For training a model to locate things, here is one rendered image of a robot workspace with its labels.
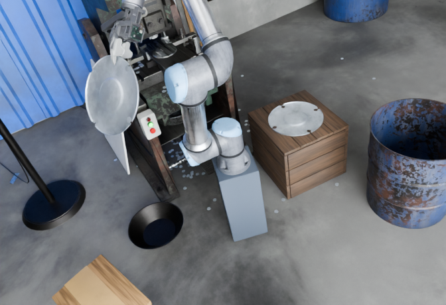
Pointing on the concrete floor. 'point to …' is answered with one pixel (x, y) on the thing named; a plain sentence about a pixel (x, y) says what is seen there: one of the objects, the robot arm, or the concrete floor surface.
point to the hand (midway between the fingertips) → (115, 61)
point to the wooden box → (299, 148)
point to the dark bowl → (155, 225)
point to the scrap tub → (408, 162)
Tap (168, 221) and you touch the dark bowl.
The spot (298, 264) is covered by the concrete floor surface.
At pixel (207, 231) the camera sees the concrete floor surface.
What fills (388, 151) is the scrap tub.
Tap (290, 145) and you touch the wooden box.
